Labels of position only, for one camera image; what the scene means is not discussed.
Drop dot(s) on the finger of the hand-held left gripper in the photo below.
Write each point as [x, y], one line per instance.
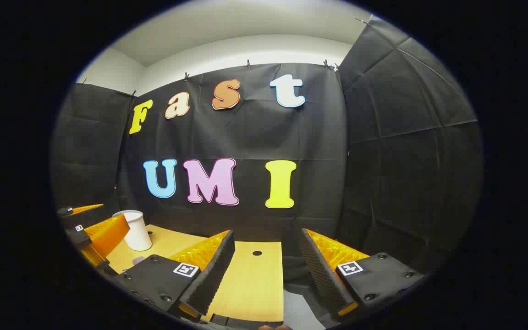
[108, 233]
[85, 218]

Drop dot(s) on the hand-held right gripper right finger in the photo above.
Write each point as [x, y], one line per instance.
[321, 275]

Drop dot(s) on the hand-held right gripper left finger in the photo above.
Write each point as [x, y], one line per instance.
[213, 275]

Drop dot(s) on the white ribbed garbage bin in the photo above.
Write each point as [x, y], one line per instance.
[139, 231]

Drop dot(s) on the lavender plastic dustpan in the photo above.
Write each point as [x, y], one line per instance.
[138, 260]

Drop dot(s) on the wooden desktop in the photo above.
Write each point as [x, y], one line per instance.
[250, 284]

